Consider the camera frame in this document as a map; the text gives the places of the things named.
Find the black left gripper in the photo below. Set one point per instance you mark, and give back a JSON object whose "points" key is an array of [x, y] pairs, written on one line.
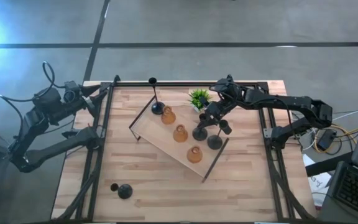
{"points": [[81, 102]]}

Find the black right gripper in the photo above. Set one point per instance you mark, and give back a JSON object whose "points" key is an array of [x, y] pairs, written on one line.
{"points": [[217, 110]]}

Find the black metal candlestick holder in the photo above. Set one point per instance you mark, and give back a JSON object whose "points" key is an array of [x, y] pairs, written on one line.
{"points": [[199, 134], [214, 142]]}

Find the amber ribbed glass candle holder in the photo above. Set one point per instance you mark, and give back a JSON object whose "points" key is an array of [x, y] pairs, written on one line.
{"points": [[168, 115], [194, 155], [180, 134]]}

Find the tall black candlestick holder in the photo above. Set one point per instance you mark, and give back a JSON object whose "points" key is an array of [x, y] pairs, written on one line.
{"points": [[158, 108]]}

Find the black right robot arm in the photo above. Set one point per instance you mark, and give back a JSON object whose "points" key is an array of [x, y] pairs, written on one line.
{"points": [[275, 101]]}

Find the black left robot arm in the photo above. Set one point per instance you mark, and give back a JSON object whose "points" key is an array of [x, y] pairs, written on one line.
{"points": [[57, 144]]}

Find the green plant in white pot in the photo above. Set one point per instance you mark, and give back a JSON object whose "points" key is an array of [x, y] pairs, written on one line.
{"points": [[197, 96]]}

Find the wooden shelf with black legs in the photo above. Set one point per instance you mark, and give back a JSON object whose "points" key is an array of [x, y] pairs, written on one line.
{"points": [[160, 138]]}

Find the short black candlestick holder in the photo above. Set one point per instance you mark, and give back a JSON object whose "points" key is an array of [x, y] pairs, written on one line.
{"points": [[125, 191]]}

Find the black power brick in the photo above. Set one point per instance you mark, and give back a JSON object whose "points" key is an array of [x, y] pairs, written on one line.
{"points": [[326, 139]]}

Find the black bar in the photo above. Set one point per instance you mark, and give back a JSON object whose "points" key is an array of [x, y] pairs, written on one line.
{"points": [[328, 165]]}

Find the white paper sheet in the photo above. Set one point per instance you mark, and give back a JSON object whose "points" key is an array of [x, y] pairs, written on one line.
{"points": [[319, 186]]}

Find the grey laptop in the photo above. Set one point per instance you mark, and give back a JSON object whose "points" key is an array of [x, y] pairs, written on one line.
{"points": [[356, 189]]}

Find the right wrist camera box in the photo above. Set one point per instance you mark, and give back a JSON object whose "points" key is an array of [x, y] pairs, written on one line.
{"points": [[204, 102]]}

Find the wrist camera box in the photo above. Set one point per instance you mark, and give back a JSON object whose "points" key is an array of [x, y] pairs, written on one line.
{"points": [[204, 102], [71, 93]]}

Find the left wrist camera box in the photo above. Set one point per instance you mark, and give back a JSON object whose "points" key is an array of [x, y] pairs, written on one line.
{"points": [[71, 93]]}

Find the black aluminium table frame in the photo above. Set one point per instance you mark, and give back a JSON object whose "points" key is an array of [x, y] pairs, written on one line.
{"points": [[182, 84]]}

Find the black side mount bracket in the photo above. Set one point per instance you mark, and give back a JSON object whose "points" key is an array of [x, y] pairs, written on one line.
{"points": [[71, 134]]}

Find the grey metal corner bracket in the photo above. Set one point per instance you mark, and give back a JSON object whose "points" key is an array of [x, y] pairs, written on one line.
{"points": [[267, 132]]}

